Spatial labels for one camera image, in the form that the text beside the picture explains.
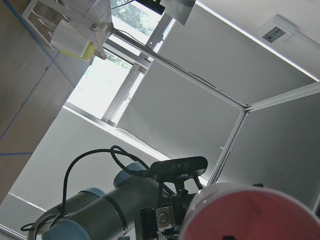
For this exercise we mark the yellow plastic cup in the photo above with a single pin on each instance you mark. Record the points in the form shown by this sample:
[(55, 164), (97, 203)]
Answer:
[(87, 55)]

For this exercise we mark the white plastic cup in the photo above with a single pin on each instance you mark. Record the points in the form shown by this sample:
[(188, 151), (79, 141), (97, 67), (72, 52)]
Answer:
[(68, 38)]

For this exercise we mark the pink plastic cup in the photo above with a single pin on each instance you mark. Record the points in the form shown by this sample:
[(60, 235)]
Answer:
[(225, 211)]

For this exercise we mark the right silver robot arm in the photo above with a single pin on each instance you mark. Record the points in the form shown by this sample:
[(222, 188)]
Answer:
[(92, 214)]

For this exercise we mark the black monitor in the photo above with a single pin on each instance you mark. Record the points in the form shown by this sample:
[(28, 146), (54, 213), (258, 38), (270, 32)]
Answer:
[(177, 9)]

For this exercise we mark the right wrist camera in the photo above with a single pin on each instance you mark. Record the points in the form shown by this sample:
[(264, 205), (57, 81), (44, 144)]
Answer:
[(179, 168)]

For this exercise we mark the white wire cup rack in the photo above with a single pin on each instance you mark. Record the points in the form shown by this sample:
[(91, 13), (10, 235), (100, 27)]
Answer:
[(77, 28)]

